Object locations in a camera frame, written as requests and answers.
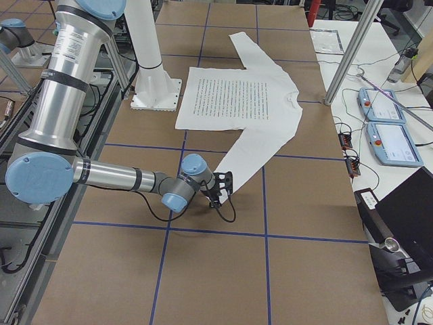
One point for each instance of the blue teach pendant near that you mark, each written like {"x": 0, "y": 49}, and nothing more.
{"x": 392, "y": 145}

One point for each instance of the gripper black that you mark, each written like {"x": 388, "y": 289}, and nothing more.
{"x": 215, "y": 195}

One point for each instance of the white long-sleeve printed shirt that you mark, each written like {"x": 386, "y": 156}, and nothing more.
{"x": 260, "y": 100}

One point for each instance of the blue teach pendant far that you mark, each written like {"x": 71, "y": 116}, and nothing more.
{"x": 378, "y": 108}

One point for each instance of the white pillar with base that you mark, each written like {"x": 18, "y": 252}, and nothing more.
{"x": 154, "y": 88}

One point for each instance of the orange circuit board far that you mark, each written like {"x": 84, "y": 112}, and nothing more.
{"x": 345, "y": 139}

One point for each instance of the black box with label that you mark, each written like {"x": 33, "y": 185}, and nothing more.
{"x": 382, "y": 236}

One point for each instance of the blue teach pendant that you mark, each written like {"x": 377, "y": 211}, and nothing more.
{"x": 392, "y": 145}
{"x": 378, "y": 108}

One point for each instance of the orange circuit board near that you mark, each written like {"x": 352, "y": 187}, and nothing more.
{"x": 352, "y": 166}

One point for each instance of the aluminium frame post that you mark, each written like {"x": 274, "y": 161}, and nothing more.
{"x": 355, "y": 43}

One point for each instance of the black laptop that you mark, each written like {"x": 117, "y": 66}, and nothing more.
{"x": 407, "y": 212}

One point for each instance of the orange circuit board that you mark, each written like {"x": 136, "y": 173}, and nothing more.
{"x": 352, "y": 166}
{"x": 345, "y": 139}

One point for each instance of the clear plastic bag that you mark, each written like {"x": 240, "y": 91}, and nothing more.
{"x": 326, "y": 41}

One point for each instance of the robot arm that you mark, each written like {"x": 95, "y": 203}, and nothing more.
{"x": 44, "y": 164}
{"x": 14, "y": 34}

